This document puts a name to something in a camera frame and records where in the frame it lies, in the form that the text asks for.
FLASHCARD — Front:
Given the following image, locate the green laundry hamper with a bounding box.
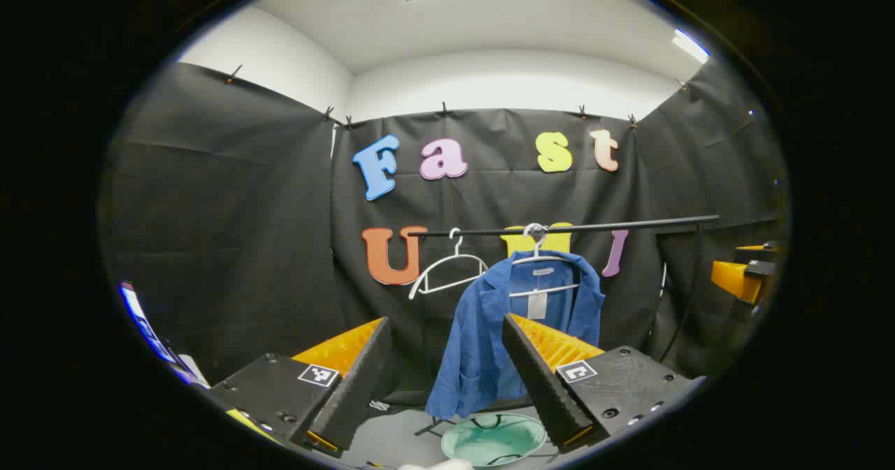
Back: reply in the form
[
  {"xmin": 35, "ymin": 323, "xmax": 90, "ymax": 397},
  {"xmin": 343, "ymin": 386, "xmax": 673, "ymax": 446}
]
[{"xmin": 441, "ymin": 413, "xmax": 548, "ymax": 468}]

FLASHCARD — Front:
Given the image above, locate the black clothes rack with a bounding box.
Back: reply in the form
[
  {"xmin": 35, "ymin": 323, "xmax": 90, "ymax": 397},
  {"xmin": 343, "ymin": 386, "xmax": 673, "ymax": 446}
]
[{"xmin": 408, "ymin": 214, "xmax": 721, "ymax": 437}]

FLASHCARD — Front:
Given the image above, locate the black backdrop cloth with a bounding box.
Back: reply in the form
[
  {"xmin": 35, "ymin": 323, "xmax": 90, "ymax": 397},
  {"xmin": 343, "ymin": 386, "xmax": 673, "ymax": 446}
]
[{"xmin": 101, "ymin": 61, "xmax": 791, "ymax": 415}]

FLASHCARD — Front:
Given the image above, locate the blue corduroy shirt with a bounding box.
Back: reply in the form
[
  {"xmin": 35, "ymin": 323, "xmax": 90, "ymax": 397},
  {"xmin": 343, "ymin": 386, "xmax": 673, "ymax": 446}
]
[{"xmin": 425, "ymin": 250, "xmax": 606, "ymax": 420}]

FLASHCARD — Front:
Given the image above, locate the ceiling light panel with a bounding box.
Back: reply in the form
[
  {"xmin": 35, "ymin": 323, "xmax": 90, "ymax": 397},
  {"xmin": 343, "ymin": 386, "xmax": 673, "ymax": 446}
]
[{"xmin": 673, "ymin": 29, "xmax": 710, "ymax": 64}]

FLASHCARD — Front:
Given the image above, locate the bright display screen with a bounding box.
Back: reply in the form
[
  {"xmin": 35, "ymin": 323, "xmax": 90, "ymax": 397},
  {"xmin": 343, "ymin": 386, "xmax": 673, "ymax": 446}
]
[{"xmin": 119, "ymin": 281, "xmax": 210, "ymax": 389}]

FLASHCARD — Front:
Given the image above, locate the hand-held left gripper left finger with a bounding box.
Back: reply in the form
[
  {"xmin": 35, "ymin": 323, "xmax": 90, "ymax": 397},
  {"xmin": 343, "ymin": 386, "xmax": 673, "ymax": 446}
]
[{"xmin": 207, "ymin": 316, "xmax": 394, "ymax": 459}]

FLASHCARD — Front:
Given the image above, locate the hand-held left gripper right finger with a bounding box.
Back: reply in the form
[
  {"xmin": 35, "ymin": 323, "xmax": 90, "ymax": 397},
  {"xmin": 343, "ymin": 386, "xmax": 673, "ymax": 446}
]
[{"xmin": 501, "ymin": 313, "xmax": 706, "ymax": 450}]

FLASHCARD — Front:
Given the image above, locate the white plastic hanger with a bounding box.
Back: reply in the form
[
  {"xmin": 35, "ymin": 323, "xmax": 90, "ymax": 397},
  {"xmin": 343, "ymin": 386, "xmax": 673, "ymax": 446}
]
[
  {"xmin": 408, "ymin": 227, "xmax": 490, "ymax": 301},
  {"xmin": 508, "ymin": 222, "xmax": 582, "ymax": 299}
]

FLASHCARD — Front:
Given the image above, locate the white cloth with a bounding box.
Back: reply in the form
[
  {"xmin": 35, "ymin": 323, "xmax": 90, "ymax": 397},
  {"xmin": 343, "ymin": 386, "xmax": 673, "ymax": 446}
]
[{"xmin": 399, "ymin": 458, "xmax": 476, "ymax": 470}]

